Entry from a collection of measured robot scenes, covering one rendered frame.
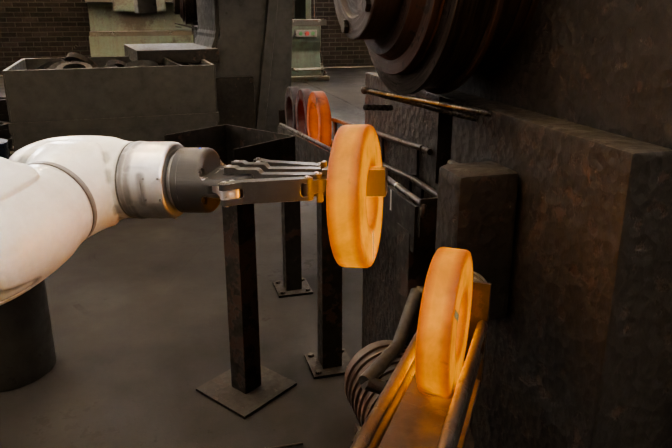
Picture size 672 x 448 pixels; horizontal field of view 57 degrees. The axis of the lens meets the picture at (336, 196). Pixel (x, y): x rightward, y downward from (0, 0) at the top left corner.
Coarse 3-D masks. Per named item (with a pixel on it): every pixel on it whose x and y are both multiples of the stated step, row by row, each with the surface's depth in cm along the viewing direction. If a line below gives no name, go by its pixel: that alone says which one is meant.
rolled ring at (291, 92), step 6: (288, 90) 216; (294, 90) 212; (288, 96) 218; (294, 96) 210; (288, 102) 222; (294, 102) 209; (288, 108) 223; (294, 108) 209; (288, 114) 224; (294, 114) 209; (288, 120) 224; (294, 120) 210; (294, 126) 211
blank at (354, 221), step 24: (336, 144) 63; (360, 144) 63; (336, 168) 62; (360, 168) 62; (336, 192) 61; (360, 192) 62; (336, 216) 61; (360, 216) 62; (336, 240) 63; (360, 240) 62; (360, 264) 65
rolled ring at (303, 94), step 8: (296, 96) 204; (304, 96) 193; (296, 104) 206; (304, 104) 193; (296, 112) 207; (304, 112) 194; (296, 120) 208; (304, 120) 207; (296, 128) 209; (304, 128) 206
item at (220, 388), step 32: (224, 128) 172; (224, 160) 174; (288, 160) 156; (224, 224) 161; (256, 288) 167; (256, 320) 170; (256, 352) 172; (224, 384) 176; (256, 384) 175; (288, 384) 176
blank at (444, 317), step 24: (432, 264) 63; (456, 264) 62; (432, 288) 61; (456, 288) 60; (432, 312) 60; (456, 312) 61; (432, 336) 59; (456, 336) 69; (432, 360) 60; (456, 360) 65; (432, 384) 61; (456, 384) 67
